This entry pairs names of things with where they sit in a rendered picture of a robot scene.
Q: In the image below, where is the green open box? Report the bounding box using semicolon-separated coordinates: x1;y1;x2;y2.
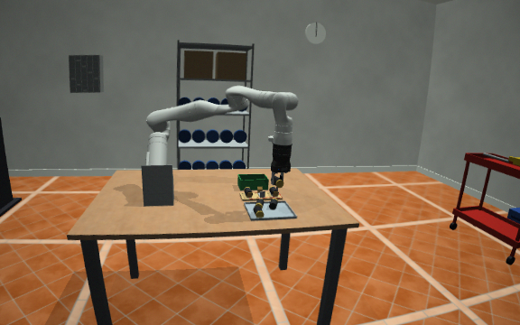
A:
237;174;269;190

